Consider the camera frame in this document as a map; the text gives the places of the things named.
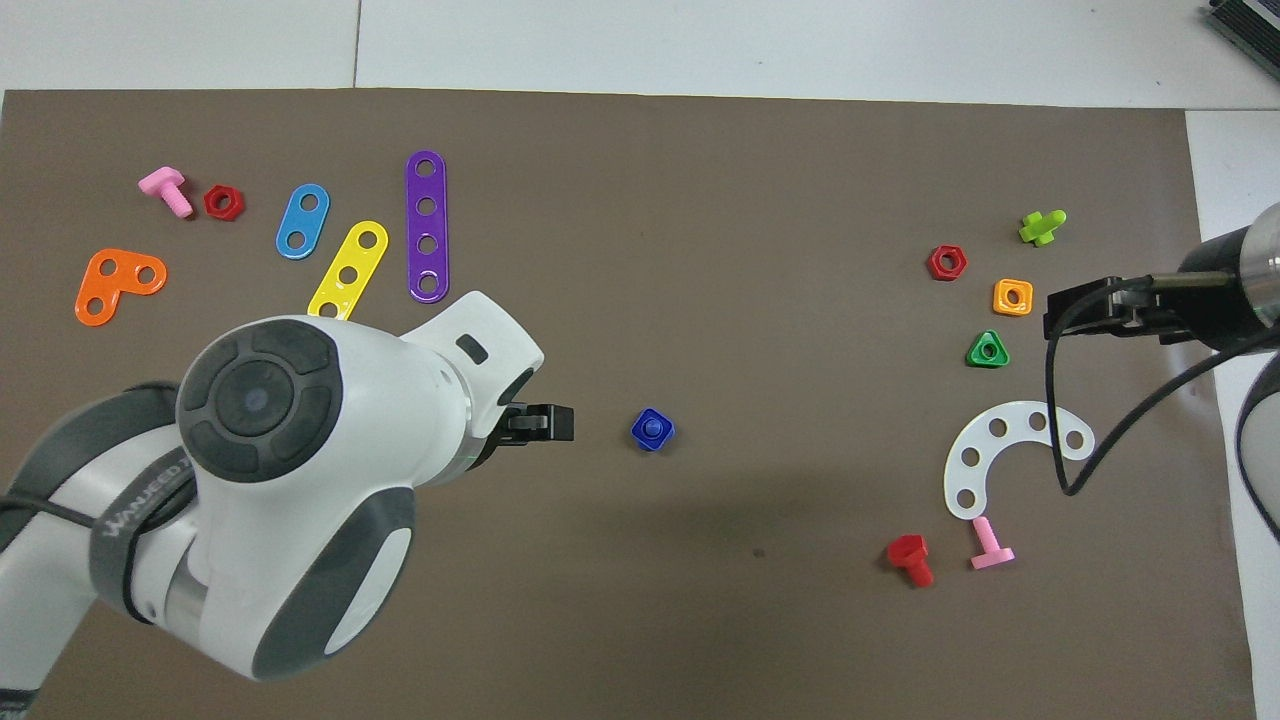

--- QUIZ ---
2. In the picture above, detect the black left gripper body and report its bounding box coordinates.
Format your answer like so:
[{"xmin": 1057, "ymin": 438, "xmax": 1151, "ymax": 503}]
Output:
[{"xmin": 468, "ymin": 370, "xmax": 529, "ymax": 472}]

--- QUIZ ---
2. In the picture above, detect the black ribbed device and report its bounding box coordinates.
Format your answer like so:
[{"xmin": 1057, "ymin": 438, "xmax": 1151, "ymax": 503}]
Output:
[{"xmin": 1203, "ymin": 0, "xmax": 1280, "ymax": 56}]

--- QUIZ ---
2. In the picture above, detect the brown table mat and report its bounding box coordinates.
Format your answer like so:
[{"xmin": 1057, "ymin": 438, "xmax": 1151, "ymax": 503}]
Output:
[{"xmin": 0, "ymin": 88, "xmax": 1259, "ymax": 720}]

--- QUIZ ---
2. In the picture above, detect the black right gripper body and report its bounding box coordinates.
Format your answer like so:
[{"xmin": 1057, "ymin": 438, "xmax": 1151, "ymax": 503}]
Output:
[{"xmin": 1133, "ymin": 226, "xmax": 1253, "ymax": 352}]

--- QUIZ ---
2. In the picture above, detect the red plastic bolt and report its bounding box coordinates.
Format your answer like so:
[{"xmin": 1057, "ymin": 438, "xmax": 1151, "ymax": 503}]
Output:
[{"xmin": 886, "ymin": 534, "xmax": 935, "ymax": 589}]

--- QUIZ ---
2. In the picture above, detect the orange angled three-hole plate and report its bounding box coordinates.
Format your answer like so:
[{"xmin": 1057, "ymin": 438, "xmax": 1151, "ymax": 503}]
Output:
[{"xmin": 75, "ymin": 248, "xmax": 168, "ymax": 327}]

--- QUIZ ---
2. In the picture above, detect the pink plastic bolt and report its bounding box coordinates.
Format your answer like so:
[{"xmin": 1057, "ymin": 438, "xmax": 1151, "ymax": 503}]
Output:
[
  {"xmin": 970, "ymin": 516, "xmax": 1016, "ymax": 572},
  {"xmin": 138, "ymin": 166, "xmax": 194, "ymax": 219}
]

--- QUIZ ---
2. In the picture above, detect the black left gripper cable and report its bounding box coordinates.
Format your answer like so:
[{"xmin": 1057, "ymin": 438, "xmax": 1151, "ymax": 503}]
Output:
[{"xmin": 0, "ymin": 470, "xmax": 201, "ymax": 626}]

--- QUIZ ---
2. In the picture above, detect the blue two-hole plastic plate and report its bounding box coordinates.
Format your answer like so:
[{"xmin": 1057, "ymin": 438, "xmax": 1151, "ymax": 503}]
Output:
[{"xmin": 275, "ymin": 183, "xmax": 331, "ymax": 261}]

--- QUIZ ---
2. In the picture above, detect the yellow three-hole plastic plate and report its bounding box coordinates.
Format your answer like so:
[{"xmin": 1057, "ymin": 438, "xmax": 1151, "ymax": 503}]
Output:
[{"xmin": 307, "ymin": 220, "xmax": 389, "ymax": 322}]

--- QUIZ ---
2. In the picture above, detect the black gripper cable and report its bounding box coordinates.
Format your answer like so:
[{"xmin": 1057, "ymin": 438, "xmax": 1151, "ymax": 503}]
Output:
[
  {"xmin": 1044, "ymin": 277, "xmax": 1280, "ymax": 498},
  {"xmin": 0, "ymin": 470, "xmax": 201, "ymax": 626}
]

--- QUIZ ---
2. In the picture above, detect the purple four-hole plastic plate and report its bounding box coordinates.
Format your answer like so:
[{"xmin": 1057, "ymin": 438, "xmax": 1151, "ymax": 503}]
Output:
[{"xmin": 405, "ymin": 150, "xmax": 451, "ymax": 304}]

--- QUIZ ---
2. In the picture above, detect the blue square plastic nut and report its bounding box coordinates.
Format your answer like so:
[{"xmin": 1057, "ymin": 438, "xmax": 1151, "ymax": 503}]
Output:
[{"xmin": 631, "ymin": 408, "xmax": 676, "ymax": 453}]

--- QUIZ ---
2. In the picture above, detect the lime cross-head plastic bolt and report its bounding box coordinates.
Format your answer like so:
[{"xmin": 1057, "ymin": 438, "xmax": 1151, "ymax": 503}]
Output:
[{"xmin": 1018, "ymin": 209, "xmax": 1068, "ymax": 247}]

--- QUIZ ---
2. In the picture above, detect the white curved five-hole plate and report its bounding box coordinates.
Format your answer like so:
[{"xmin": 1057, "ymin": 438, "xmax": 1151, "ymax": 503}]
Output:
[{"xmin": 943, "ymin": 401, "xmax": 1096, "ymax": 522}]

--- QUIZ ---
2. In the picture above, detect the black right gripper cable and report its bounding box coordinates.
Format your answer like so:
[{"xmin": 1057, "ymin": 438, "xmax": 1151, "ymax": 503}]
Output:
[{"xmin": 1044, "ymin": 277, "xmax": 1280, "ymax": 498}]

